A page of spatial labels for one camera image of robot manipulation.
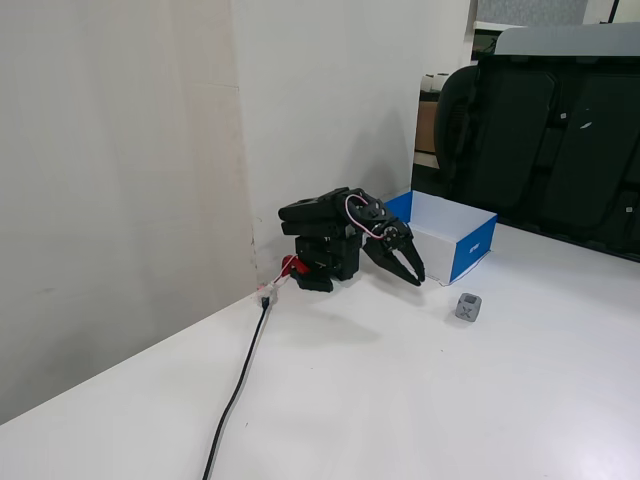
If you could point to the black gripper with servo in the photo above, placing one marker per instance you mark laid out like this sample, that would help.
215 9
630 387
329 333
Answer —
389 249

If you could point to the gray block with X mark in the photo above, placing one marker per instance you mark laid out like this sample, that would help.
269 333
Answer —
469 307

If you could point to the black robot arm with base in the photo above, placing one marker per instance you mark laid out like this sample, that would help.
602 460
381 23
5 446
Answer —
320 235

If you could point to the blue and white cardboard box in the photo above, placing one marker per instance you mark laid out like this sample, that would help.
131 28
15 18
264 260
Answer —
470 250

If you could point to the brown cardboard box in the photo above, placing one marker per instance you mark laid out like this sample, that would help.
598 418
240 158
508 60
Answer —
426 127

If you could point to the red table clamp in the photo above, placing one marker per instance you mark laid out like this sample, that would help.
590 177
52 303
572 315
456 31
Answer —
295 265

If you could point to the black mesh office chair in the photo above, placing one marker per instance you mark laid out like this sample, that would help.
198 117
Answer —
457 130

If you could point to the large black and gray chair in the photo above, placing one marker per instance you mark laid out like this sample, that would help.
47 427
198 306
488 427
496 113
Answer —
560 140

